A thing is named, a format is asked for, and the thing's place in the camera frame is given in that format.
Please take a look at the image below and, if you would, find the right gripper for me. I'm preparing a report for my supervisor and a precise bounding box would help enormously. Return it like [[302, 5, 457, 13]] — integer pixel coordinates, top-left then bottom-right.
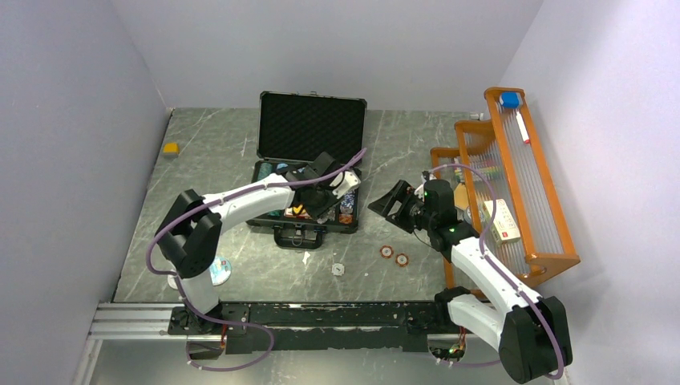
[[368, 179, 435, 233]]

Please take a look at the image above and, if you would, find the red white poker chip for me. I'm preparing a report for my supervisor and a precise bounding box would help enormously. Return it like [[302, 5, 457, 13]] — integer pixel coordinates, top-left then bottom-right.
[[395, 253, 410, 267], [379, 245, 394, 259]]

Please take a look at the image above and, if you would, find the black poker set case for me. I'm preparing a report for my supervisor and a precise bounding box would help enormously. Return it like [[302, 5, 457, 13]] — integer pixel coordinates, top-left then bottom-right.
[[247, 91, 367, 249]]

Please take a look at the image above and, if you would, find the red playing card deck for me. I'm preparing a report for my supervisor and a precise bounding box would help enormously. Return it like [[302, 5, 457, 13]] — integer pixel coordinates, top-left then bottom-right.
[[284, 206, 311, 219]]

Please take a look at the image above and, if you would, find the white dealer button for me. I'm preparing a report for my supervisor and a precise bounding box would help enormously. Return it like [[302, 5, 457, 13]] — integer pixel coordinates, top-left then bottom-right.
[[331, 263, 345, 277]]

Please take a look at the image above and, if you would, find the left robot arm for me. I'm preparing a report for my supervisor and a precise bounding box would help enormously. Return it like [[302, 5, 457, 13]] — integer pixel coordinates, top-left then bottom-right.
[[146, 150, 365, 334]]

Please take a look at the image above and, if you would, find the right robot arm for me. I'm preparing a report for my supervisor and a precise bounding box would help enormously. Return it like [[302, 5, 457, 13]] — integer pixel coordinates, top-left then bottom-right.
[[368, 179, 573, 383]]

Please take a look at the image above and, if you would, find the coloured marker set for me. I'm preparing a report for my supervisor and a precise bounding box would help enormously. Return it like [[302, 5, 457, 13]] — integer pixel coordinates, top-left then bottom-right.
[[454, 156, 504, 182]]

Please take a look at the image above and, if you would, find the blister pack blue tool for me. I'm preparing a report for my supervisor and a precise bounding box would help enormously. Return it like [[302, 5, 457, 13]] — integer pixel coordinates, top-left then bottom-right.
[[168, 256, 233, 290]]

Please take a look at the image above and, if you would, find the purple blue poker chip row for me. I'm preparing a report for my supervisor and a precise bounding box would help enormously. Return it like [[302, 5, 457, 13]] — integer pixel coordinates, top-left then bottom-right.
[[338, 192, 355, 225]]

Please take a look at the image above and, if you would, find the green poker chip row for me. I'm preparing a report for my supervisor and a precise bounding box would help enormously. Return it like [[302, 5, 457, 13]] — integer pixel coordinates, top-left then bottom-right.
[[258, 163, 273, 178]]

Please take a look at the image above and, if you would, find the tan paper notepad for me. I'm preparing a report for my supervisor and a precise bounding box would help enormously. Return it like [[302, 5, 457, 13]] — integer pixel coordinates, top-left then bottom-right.
[[453, 183, 470, 212]]

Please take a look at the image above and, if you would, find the orange wooden rack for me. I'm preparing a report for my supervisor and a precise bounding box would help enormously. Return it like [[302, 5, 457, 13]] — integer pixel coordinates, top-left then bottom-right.
[[430, 87, 581, 288]]

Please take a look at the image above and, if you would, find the white red box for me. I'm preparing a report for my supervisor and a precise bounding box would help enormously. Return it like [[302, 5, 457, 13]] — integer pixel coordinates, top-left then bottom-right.
[[480, 199, 521, 245]]

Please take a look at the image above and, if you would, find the yellow orange block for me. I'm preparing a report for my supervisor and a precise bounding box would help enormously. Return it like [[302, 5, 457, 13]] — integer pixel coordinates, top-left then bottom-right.
[[161, 142, 180, 157]]

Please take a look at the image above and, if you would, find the white red marker pen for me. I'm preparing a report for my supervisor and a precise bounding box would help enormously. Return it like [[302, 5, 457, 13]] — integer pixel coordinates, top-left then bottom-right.
[[516, 110, 531, 144]]

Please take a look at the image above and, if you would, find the blue cube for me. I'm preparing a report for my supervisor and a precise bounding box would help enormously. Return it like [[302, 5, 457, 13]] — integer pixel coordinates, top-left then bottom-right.
[[499, 91, 523, 109]]

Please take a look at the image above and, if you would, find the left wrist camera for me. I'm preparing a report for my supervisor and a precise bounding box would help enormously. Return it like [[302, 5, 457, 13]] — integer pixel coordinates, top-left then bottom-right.
[[330, 170, 361, 198]]

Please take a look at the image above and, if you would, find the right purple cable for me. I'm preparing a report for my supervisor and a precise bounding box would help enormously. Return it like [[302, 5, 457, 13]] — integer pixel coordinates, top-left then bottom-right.
[[424, 163, 567, 381]]

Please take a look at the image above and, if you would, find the purple cable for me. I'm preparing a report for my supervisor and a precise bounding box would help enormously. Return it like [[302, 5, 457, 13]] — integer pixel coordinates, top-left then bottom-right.
[[146, 148, 369, 372], [424, 163, 567, 381]]

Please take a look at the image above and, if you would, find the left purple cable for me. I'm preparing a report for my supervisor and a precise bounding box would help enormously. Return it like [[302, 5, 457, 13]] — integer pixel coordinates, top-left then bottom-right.
[[146, 148, 369, 372]]

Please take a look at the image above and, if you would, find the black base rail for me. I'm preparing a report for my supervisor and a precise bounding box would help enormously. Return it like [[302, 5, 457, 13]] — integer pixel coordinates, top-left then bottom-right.
[[87, 300, 484, 357]]

